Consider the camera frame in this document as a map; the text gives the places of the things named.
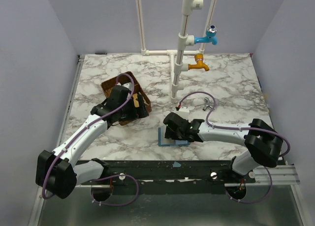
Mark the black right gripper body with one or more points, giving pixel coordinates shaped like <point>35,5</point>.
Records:
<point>171,124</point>

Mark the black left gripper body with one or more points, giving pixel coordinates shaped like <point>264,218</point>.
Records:
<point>137,107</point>

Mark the gold card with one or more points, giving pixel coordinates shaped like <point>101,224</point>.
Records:
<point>135,100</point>

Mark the blue leather card holder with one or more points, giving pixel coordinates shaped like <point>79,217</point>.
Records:
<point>165,142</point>

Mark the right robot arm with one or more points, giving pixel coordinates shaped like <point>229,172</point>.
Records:
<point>262,142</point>

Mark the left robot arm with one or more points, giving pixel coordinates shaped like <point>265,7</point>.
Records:
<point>57,171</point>

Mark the woven brown basket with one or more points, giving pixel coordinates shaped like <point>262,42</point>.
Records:
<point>107,87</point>

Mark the orange plastic faucet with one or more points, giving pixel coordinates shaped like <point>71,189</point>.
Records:
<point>199,64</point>

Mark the blue plastic faucet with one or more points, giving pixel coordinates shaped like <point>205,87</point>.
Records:
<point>210,36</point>

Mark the metal tap handle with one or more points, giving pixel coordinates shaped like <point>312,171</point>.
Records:
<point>209,104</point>

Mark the black mounting rail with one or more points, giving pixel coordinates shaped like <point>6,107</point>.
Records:
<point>168,177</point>

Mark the white pvc pipe frame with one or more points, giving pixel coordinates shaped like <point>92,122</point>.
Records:
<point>186,48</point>

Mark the aluminium frame rail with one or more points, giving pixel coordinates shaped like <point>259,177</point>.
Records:
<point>38,203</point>

